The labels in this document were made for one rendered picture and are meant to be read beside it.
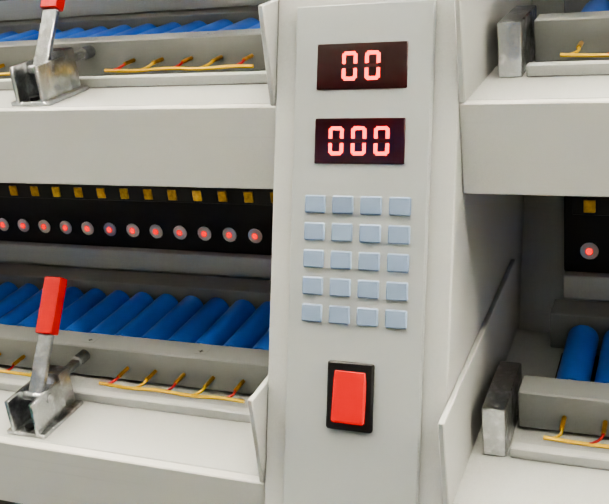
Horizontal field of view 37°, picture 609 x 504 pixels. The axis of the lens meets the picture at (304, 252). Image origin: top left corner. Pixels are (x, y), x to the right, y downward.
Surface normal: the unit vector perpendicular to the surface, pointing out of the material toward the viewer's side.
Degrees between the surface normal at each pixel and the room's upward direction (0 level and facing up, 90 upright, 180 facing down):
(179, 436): 21
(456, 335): 90
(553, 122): 111
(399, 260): 90
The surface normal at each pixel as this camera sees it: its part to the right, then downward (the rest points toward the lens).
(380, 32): -0.38, 0.04
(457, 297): 0.92, 0.05
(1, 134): -0.37, 0.39
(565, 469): -0.11, -0.92
